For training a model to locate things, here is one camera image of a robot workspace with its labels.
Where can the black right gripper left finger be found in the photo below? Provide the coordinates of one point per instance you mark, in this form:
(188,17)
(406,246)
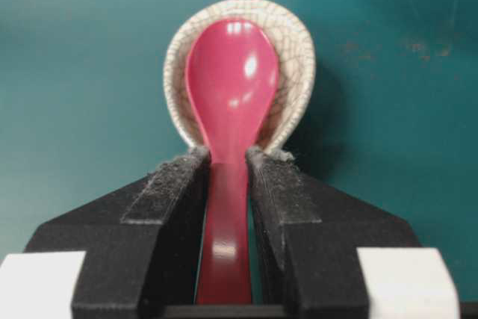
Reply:
(127,254)

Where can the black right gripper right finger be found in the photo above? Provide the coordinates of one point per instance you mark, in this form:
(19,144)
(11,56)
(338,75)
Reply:
(326,254)

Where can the red plastic spoon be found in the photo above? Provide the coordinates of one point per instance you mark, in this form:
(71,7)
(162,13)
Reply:
(232,73)

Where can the cream crackle ceramic spoon rest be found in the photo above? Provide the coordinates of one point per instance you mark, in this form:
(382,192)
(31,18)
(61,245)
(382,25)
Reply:
(297,64)

